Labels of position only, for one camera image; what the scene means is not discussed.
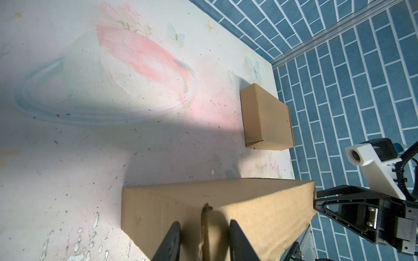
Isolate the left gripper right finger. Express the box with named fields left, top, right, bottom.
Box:
left=229, top=220, right=260, bottom=261

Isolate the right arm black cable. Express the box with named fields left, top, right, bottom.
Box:
left=393, top=140, right=418, bottom=201

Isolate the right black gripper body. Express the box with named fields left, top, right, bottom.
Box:
left=356, top=192, right=418, bottom=256

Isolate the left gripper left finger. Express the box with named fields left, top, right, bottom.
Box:
left=151, top=221, right=181, bottom=261

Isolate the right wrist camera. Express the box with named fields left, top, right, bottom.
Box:
left=345, top=138, right=406, bottom=200

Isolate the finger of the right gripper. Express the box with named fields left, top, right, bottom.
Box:
left=313, top=185, right=385, bottom=243

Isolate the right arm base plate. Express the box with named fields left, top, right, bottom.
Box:
left=279, top=241, right=331, bottom=261

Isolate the cardboard box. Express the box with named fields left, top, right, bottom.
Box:
left=121, top=178, right=316, bottom=261
left=240, top=84, right=295, bottom=151

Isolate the right aluminium corner post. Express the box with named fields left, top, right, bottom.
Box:
left=272, top=0, right=401, bottom=69

